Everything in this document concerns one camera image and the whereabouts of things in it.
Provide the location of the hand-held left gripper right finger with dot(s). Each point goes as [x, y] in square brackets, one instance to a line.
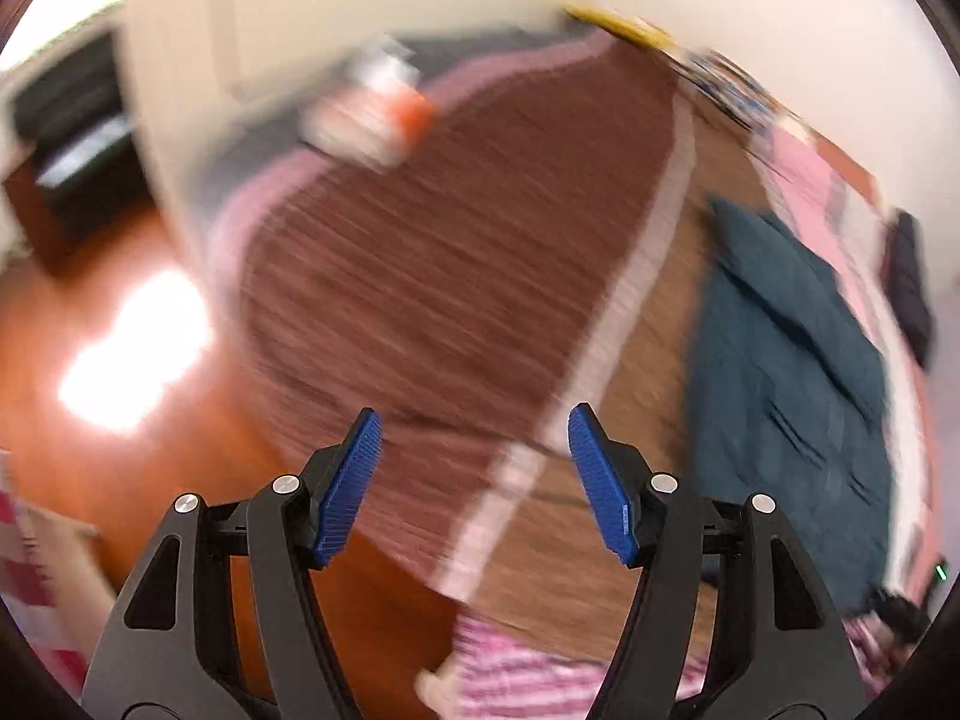
[600, 480]

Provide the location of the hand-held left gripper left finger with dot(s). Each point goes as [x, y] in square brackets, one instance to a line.
[349, 487]

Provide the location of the teal down jacket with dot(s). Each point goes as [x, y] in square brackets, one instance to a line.
[780, 360]

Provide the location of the pink striped clothing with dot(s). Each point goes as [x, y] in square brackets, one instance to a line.
[525, 675]

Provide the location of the striped brown pink blanket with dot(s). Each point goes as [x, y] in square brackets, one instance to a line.
[450, 240]

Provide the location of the black puffer jacket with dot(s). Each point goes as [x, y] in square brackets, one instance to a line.
[909, 285]

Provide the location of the white orange plastic packet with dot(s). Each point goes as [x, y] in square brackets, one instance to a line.
[367, 120]

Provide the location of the colourful printed pillow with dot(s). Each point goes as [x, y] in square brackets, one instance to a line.
[731, 90]

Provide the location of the dark furniture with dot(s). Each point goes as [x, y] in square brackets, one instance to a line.
[75, 135]

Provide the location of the yellow pillow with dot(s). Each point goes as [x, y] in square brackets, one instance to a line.
[622, 26]

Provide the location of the white bed headboard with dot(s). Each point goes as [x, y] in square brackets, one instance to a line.
[262, 15]

